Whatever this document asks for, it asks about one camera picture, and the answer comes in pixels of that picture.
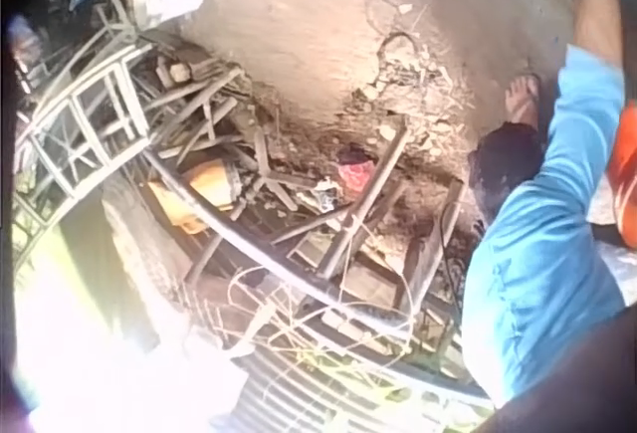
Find tangle of pale wire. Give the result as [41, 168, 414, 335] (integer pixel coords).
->
[196, 263, 417, 379]

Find metal grille panel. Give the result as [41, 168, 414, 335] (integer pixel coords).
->
[237, 347, 504, 433]

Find red crumpled plastic scrap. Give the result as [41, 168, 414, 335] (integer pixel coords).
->
[336, 157, 377, 192]

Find white metal window frame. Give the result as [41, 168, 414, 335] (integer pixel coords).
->
[13, 29, 153, 200]

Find heap of scrap metal bars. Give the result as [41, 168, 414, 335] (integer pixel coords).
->
[102, 39, 472, 349]

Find yellow plastic container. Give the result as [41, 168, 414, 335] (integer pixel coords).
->
[147, 158, 243, 236]

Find scattered rubble pieces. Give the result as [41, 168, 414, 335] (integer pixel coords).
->
[347, 0, 472, 158]

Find person's legs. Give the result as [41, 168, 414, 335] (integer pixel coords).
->
[466, 73, 552, 220]

